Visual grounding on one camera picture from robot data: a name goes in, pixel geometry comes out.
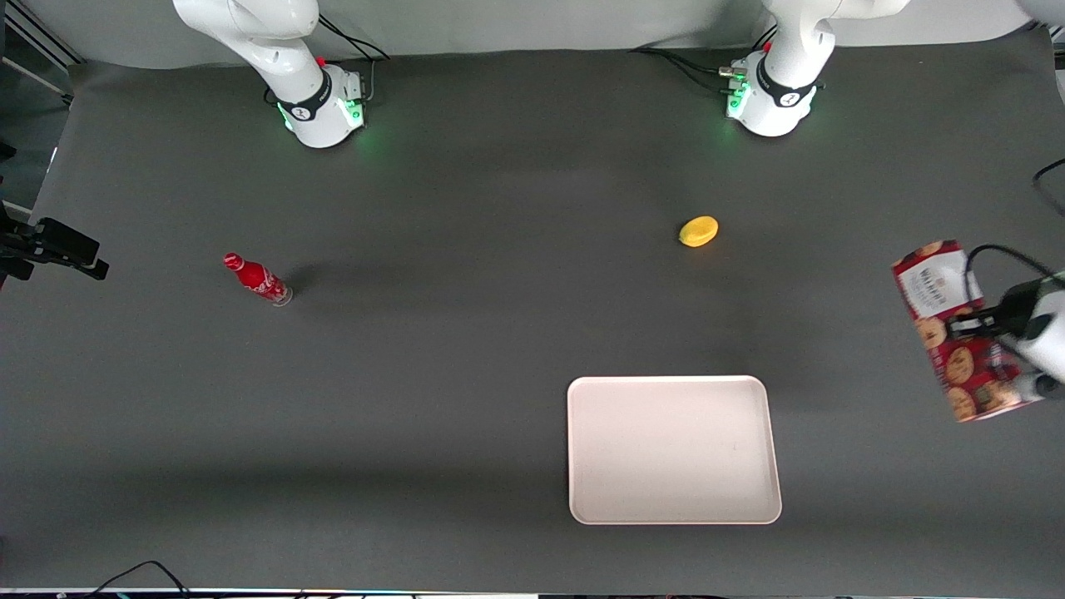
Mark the white rectangular tray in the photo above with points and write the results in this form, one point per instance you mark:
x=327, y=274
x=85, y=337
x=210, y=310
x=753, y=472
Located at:
x=672, y=449

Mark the red cola bottle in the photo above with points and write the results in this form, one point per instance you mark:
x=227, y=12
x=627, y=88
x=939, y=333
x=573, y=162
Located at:
x=258, y=279

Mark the yellow lemon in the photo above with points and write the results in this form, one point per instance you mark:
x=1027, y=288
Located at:
x=698, y=231

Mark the aluminium frame rail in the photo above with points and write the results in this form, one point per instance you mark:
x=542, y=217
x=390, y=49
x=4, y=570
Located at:
x=37, y=37

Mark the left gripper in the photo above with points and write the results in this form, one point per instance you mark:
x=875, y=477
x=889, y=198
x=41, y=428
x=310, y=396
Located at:
x=1004, y=318

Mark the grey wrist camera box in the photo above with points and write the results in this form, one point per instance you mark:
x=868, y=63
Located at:
x=1036, y=387

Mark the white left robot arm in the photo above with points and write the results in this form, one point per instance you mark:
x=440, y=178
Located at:
x=786, y=75

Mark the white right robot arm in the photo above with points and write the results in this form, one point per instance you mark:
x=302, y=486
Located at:
x=283, y=50

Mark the black camera on mount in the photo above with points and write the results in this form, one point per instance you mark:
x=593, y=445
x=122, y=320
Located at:
x=58, y=245

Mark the red cookie box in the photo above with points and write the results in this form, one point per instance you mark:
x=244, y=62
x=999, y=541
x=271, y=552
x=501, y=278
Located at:
x=944, y=308

